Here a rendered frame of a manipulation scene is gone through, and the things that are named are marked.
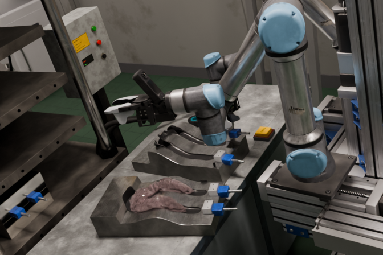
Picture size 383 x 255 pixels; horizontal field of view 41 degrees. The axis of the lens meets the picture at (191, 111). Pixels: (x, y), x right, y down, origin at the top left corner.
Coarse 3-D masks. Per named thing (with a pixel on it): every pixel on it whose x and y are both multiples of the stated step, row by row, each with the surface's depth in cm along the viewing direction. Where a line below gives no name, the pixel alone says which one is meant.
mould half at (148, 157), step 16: (192, 128) 245; (176, 144) 235; (192, 144) 237; (144, 160) 241; (160, 160) 232; (176, 160) 228; (192, 160) 226; (208, 160) 222; (192, 176) 226; (208, 176) 220; (224, 176) 218
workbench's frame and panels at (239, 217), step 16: (272, 144) 240; (272, 160) 253; (256, 176) 240; (240, 192) 216; (256, 192) 240; (240, 208) 228; (256, 208) 242; (224, 224) 217; (240, 224) 229; (256, 224) 243; (272, 224) 257; (208, 240) 207; (224, 240) 218; (240, 240) 230; (256, 240) 244; (272, 240) 258; (288, 240) 275
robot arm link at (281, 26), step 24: (288, 0) 133; (264, 24) 130; (288, 24) 128; (264, 48) 138; (288, 48) 131; (288, 72) 137; (288, 96) 141; (288, 120) 146; (312, 120) 146; (288, 144) 149; (312, 144) 146; (288, 168) 151; (312, 168) 149
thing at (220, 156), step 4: (220, 152) 220; (224, 152) 219; (216, 156) 218; (220, 156) 217; (224, 156) 219; (228, 156) 218; (232, 156) 217; (216, 160) 219; (220, 160) 217; (224, 160) 217; (228, 160) 215; (232, 160) 216; (236, 160) 215; (240, 160) 215; (228, 164) 217
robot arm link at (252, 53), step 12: (300, 0) 139; (252, 36) 150; (252, 48) 150; (240, 60) 154; (252, 60) 152; (228, 72) 158; (240, 72) 155; (252, 72) 156; (228, 84) 158; (240, 84) 158; (228, 96) 160; (228, 108) 164
